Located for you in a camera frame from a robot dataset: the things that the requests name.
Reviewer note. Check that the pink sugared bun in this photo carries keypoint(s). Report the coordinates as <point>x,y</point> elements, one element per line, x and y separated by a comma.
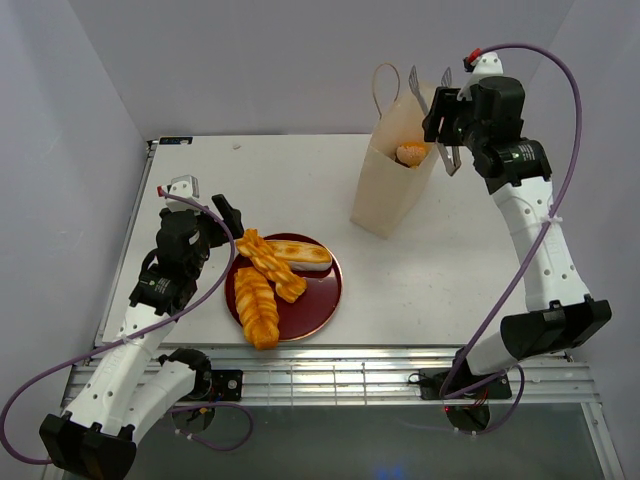
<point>412,154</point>

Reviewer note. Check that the dark red round plate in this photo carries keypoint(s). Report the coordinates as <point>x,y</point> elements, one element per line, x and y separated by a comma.
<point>313,310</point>

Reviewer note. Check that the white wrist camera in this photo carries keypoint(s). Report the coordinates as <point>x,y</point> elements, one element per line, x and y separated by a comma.
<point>481,65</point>
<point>180,192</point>

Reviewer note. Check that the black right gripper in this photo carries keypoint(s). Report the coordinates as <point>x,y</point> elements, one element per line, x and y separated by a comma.
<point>445,104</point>

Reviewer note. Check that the braided orange danish pastry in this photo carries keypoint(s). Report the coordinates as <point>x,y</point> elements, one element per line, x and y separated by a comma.
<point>256,307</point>

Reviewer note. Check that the long white baguette roll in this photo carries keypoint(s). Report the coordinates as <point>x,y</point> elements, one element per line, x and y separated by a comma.
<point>302,256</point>

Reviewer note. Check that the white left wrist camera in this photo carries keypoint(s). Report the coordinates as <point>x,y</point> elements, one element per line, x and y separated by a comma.
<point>180,192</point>

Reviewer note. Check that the metal tongs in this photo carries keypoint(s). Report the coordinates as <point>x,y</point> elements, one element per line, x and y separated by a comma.
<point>434,117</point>

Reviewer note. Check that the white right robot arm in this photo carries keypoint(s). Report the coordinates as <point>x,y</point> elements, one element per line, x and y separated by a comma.
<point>560,311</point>

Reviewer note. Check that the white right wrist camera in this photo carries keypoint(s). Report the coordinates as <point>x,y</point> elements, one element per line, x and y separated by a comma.
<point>481,65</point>

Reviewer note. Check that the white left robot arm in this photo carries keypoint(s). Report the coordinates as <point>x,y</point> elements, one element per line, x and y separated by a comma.
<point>97,434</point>

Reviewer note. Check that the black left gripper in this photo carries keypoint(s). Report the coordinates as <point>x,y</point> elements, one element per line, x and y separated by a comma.
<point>232,214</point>

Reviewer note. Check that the beige paper bag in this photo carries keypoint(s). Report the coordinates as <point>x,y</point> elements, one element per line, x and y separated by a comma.
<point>387,190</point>

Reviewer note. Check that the twisted orange pastry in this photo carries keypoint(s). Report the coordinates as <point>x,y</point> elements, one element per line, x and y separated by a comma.
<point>288,285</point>

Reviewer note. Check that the aluminium table front rail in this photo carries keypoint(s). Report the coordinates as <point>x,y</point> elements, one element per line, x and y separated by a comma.
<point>367,376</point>

